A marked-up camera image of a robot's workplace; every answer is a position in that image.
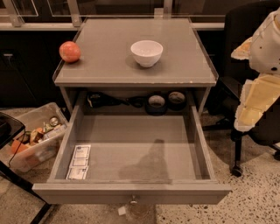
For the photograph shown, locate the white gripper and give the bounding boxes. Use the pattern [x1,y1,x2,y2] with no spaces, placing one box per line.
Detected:
[231,8,280,132]

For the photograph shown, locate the red orange apple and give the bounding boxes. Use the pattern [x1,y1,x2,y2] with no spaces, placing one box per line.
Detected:
[59,41,81,63]

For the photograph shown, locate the open grey top drawer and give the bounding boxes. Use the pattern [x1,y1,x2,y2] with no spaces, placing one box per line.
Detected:
[33,94,231,205]

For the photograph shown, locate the black office chair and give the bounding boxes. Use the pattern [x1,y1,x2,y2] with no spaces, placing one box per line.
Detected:
[207,0,280,177]

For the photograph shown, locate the dark tape roll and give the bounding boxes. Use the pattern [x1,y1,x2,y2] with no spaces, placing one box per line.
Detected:
[167,91,186,111]

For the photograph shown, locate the black tape roll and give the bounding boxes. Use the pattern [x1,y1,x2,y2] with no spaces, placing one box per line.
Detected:
[145,94,167,116]

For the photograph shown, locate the white ceramic bowl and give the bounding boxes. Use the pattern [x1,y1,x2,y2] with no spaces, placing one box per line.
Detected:
[130,40,164,67]

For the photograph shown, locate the white paper packets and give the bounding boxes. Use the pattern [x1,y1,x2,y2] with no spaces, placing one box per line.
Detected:
[66,144,91,180]

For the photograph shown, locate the clear plastic storage bin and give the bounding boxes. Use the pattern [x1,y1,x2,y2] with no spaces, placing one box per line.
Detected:
[3,102,68,172]

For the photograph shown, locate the black device with cable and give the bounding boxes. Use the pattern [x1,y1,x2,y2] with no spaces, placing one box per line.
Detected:
[87,92,145,108]

